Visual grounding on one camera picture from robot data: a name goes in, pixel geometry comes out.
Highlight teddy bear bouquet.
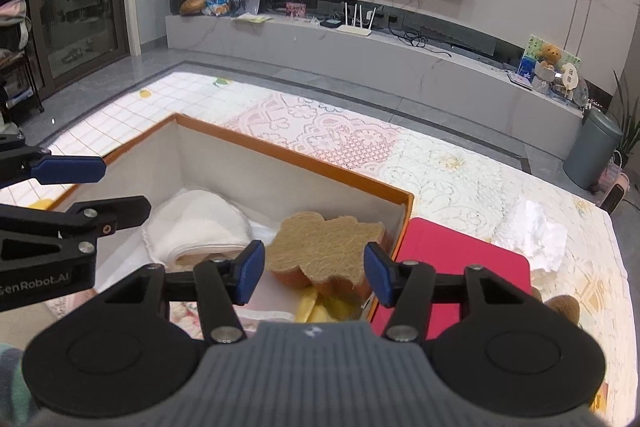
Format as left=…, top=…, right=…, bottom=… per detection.
left=534, top=44, right=561, bottom=95

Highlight white gauze cloth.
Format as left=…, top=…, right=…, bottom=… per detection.
left=142, top=189, right=253, bottom=271

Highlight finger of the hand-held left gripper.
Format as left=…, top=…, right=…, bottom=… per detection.
left=0, top=195, right=152, bottom=265
left=0, top=146, right=107, bottom=188

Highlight white ruffled cloth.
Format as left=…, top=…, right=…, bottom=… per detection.
left=492, top=199, right=569, bottom=274

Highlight green printed card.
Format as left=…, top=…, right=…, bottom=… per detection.
left=522, top=34, right=582, bottom=78

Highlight small blue box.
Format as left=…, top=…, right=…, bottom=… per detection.
left=515, top=54, right=538, bottom=81

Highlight black cables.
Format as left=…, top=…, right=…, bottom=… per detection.
left=397, top=29, right=454, bottom=54

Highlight long-leaf potted plant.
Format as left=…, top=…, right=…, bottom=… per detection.
left=607, top=69, right=640, bottom=148

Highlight grey waste bin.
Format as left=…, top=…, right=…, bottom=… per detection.
left=563, top=109, right=624, bottom=190

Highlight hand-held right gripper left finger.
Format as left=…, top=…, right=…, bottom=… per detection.
left=95, top=240, right=266, bottom=344

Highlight round decorative plate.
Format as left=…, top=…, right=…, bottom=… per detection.
left=575, top=77, right=594, bottom=108

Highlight pink basket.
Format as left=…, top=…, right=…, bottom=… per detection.
left=600, top=151, right=624, bottom=188

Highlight white marble television console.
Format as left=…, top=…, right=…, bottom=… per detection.
left=165, top=0, right=589, bottom=142

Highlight white router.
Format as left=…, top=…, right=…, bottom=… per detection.
left=336, top=1, right=378, bottom=38

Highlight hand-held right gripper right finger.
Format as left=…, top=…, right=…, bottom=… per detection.
left=364, top=242, right=538, bottom=342

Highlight small white fan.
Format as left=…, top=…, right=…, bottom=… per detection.
left=559, top=62, right=581, bottom=100

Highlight yellow cloth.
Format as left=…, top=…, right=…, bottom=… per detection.
left=295, top=287, right=372, bottom=323

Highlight red transparent storage box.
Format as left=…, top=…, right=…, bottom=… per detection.
left=372, top=217, right=532, bottom=341

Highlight orange cardboard box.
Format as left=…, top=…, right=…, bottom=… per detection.
left=47, top=113, right=416, bottom=325

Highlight bear-shaped loofah pad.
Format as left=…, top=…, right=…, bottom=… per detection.
left=265, top=212, right=387, bottom=303

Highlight rack with clothing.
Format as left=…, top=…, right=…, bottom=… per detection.
left=0, top=0, right=46, bottom=128

